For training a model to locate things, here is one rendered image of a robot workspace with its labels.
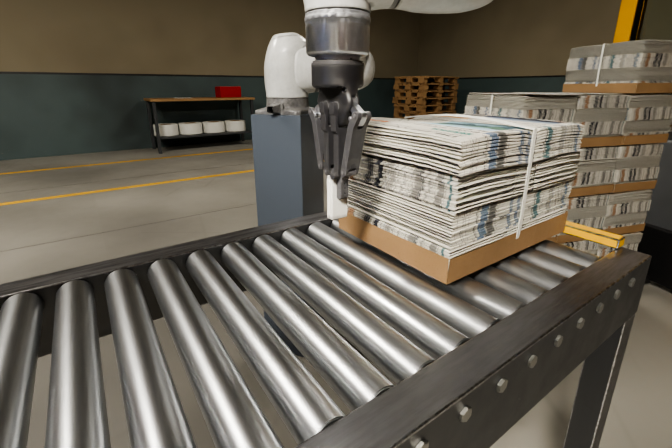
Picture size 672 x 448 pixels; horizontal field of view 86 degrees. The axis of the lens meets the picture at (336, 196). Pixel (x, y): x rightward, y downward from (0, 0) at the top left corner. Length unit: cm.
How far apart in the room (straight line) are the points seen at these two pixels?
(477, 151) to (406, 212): 16
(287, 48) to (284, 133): 28
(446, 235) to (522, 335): 16
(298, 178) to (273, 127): 20
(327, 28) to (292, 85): 83
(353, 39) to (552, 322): 45
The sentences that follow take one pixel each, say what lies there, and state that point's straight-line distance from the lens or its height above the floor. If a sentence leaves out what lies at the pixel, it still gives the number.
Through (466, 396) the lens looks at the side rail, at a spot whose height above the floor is 80.
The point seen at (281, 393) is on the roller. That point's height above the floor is 79.
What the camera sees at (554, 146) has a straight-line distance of 75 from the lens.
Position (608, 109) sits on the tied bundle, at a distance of 203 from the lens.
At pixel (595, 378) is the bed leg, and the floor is 54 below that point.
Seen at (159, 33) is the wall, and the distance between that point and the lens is 770.
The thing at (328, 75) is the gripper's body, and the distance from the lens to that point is 51.
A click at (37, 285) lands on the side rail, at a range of 74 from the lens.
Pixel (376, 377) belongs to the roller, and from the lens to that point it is 43.
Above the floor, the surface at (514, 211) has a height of 89.
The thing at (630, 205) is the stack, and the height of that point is 53.
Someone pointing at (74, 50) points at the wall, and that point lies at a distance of 754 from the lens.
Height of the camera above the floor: 110
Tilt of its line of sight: 17 degrees down
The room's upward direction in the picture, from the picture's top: straight up
